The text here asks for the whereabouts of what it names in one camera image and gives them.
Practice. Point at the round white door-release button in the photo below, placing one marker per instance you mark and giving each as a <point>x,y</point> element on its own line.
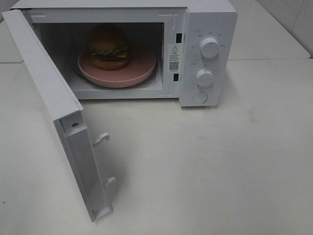
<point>200,97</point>

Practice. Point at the pink round plate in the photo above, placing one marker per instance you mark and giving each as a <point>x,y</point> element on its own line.
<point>139,68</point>

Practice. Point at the toy burger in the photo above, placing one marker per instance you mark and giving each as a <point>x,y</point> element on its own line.
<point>108,47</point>

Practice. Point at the white microwave door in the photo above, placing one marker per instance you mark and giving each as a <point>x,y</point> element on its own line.
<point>65,112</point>

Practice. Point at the lower white dial knob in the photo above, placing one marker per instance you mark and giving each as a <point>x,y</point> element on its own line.
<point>204,78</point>

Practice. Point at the white dial knob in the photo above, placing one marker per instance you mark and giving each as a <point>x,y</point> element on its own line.
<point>204,78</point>
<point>209,47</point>

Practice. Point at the white warning label sticker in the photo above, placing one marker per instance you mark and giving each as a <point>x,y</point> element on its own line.
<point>174,51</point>

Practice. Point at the white microwave oven body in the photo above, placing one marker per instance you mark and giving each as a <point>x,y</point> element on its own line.
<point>63,28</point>

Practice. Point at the glass microwave turntable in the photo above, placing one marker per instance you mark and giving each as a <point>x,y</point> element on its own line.
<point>151,82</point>

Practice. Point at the upper white dial knob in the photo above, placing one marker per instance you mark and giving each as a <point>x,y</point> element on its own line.
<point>209,47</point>

